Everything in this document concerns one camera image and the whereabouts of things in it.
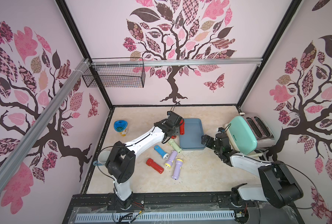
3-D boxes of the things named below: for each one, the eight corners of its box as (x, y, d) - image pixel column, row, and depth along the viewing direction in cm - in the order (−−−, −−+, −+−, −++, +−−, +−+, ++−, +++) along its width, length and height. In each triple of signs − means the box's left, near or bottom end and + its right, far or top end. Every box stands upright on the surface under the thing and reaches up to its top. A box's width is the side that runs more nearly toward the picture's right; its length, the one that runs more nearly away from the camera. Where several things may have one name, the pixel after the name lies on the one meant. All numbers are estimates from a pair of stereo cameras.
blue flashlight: (153, 150, 95) (152, 148, 92) (156, 146, 96) (156, 144, 94) (166, 161, 89) (165, 159, 87) (169, 157, 91) (169, 155, 89)
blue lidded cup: (116, 137, 102) (111, 128, 94) (119, 128, 107) (114, 120, 99) (127, 137, 102) (124, 128, 94) (129, 128, 107) (126, 120, 99)
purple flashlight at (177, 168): (171, 178, 83) (171, 177, 81) (176, 159, 90) (176, 158, 88) (178, 180, 82) (178, 179, 80) (183, 161, 90) (183, 160, 87)
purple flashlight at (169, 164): (164, 166, 87) (164, 165, 85) (172, 151, 94) (172, 149, 92) (170, 169, 86) (170, 167, 84) (177, 153, 93) (177, 151, 91)
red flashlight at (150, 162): (146, 163, 89) (145, 161, 87) (149, 158, 92) (149, 156, 89) (161, 174, 85) (161, 172, 82) (165, 169, 87) (164, 167, 85)
